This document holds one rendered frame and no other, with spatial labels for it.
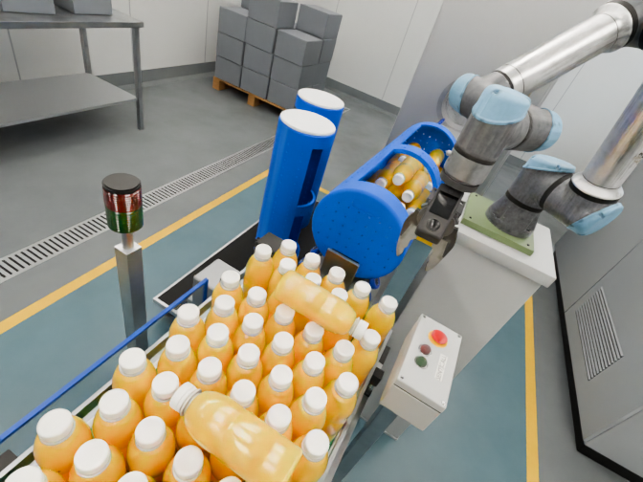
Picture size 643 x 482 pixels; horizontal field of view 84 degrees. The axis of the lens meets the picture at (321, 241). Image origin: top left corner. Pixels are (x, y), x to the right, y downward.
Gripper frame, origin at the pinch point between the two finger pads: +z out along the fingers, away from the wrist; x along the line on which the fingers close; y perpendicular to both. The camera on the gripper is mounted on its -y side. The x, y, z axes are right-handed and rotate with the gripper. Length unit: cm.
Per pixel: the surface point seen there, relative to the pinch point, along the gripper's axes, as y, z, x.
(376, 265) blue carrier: 16.6, 18.5, 7.5
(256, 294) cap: -18.7, 13.1, 24.7
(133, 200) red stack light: -27, -1, 49
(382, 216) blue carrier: 16.6, 3.5, 11.8
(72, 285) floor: 9, 122, 146
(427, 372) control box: -13.6, 12.6, -12.5
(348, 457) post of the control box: -11, 65, -12
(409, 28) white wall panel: 525, 3, 149
